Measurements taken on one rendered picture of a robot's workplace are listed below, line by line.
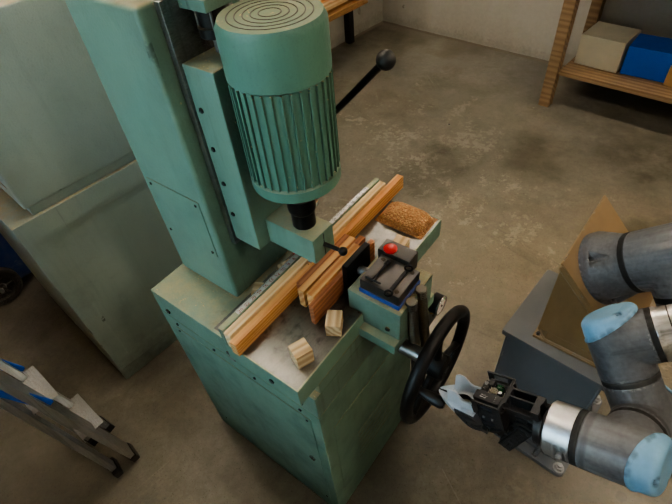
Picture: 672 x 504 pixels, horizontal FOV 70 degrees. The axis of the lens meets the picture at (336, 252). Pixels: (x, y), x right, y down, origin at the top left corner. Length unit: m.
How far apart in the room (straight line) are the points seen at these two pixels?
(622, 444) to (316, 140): 0.66
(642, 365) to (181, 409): 1.66
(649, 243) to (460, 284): 1.19
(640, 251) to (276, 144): 0.87
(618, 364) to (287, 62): 0.70
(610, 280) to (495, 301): 1.03
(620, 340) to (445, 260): 1.60
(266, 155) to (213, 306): 0.56
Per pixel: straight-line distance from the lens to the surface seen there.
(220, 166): 1.00
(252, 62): 0.75
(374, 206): 1.27
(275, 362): 1.03
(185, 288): 1.36
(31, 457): 2.30
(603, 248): 1.34
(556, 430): 0.87
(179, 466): 2.01
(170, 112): 0.95
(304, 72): 0.77
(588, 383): 1.54
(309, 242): 1.00
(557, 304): 1.40
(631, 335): 0.90
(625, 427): 0.88
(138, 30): 0.90
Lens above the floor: 1.76
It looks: 46 degrees down
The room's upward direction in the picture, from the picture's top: 6 degrees counter-clockwise
